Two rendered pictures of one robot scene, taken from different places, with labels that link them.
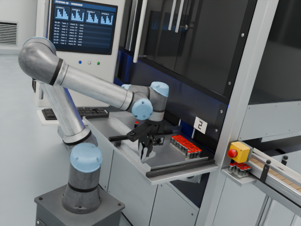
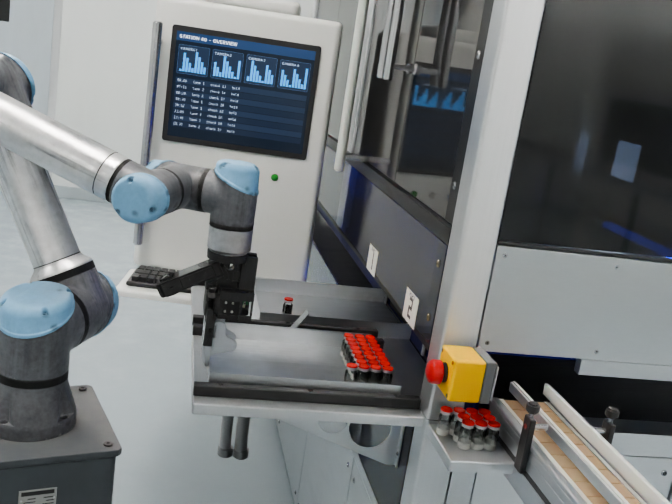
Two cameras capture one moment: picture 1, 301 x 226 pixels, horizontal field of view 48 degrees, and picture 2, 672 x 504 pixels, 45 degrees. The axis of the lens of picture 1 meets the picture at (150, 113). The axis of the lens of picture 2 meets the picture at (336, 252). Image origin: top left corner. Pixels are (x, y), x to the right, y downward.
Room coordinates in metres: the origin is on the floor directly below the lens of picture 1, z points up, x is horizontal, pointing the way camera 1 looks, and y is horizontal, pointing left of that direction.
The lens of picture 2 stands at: (0.20, -0.77, 1.47)
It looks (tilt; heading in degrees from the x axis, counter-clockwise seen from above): 14 degrees down; 26
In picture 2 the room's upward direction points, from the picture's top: 9 degrees clockwise
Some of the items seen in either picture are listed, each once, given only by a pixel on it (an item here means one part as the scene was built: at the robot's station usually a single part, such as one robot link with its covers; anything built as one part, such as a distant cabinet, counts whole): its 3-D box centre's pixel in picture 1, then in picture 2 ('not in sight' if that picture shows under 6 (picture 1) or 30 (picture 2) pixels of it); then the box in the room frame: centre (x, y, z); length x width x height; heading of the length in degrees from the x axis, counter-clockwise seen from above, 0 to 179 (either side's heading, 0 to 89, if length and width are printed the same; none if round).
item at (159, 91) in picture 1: (157, 96); (233, 194); (1.32, -0.02, 1.21); 0.09 x 0.08 x 0.11; 107
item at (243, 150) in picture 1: (239, 151); (464, 373); (1.42, -0.44, 0.99); 0.08 x 0.07 x 0.07; 128
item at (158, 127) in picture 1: (152, 131); (228, 284); (1.32, -0.02, 1.06); 0.09 x 0.08 x 0.12; 128
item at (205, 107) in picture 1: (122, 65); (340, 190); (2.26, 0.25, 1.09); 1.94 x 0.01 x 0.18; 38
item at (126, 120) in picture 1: (145, 121); (326, 306); (1.81, 0.02, 0.90); 0.34 x 0.26 x 0.04; 128
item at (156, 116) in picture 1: (154, 114); (229, 239); (1.32, -0.02, 1.14); 0.08 x 0.08 x 0.05
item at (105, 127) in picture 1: (151, 140); (305, 342); (1.63, -0.03, 0.87); 0.70 x 0.48 x 0.02; 38
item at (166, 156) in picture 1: (164, 151); (297, 359); (1.47, -0.10, 0.90); 0.34 x 0.26 x 0.04; 128
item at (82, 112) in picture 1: (76, 113); (205, 283); (1.93, 0.45, 0.82); 0.40 x 0.14 x 0.02; 120
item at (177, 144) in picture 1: (182, 147); (354, 360); (1.54, -0.19, 0.90); 0.18 x 0.02 x 0.05; 38
